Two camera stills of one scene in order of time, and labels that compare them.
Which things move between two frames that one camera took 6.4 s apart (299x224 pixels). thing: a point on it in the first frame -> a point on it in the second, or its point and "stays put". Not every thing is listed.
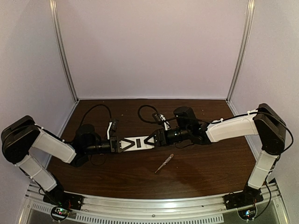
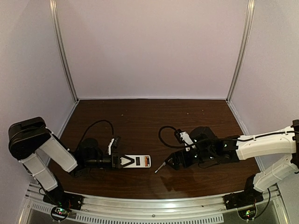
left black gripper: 114,144 -> 116,160
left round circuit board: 59,213 stays put
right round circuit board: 247,214 stays put
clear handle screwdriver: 171,156 stays put
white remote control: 139,143 -> 139,161
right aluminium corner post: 250,13 stays put
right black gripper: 160,137 -> 181,159
